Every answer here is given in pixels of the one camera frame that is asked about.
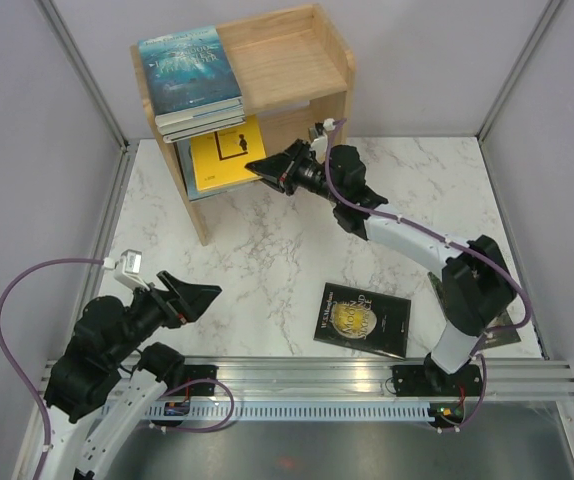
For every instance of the aluminium frame post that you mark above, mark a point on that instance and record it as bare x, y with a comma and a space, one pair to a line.
543, 24
66, 41

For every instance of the teal sea cover book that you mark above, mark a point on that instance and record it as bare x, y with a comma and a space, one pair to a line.
189, 76

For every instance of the wooden two-tier shelf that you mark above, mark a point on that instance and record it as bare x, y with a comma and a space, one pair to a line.
294, 69

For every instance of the white slotted cable duct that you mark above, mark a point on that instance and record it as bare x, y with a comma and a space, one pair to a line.
207, 410

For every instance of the aluminium mounting rail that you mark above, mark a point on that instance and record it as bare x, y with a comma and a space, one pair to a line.
354, 377

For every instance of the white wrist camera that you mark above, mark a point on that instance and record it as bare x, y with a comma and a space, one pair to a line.
319, 137
127, 267

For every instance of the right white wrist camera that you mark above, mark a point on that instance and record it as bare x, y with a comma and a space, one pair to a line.
319, 137

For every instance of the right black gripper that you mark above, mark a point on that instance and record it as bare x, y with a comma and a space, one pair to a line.
282, 169

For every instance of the grey white book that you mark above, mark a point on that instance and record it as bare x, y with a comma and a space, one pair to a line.
198, 123

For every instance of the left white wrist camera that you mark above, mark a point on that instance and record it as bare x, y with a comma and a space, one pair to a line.
127, 267

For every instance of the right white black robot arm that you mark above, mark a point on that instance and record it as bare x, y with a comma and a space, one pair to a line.
475, 290

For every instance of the Robinson Crusoe purple book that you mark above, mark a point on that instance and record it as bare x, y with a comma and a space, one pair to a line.
190, 133

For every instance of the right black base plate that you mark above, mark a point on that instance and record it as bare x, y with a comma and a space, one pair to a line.
409, 382

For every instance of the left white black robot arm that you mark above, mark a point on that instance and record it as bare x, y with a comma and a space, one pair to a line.
100, 388

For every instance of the light blue book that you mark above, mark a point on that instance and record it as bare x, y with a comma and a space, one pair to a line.
183, 150

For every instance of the right aluminium frame post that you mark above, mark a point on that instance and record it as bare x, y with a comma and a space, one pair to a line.
543, 24

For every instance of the black Moon and Sixpence book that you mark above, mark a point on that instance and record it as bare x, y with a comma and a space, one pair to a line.
362, 320

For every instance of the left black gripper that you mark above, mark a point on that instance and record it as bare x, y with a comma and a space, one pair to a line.
198, 298

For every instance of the left aluminium frame post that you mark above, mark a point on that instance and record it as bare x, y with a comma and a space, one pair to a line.
66, 41

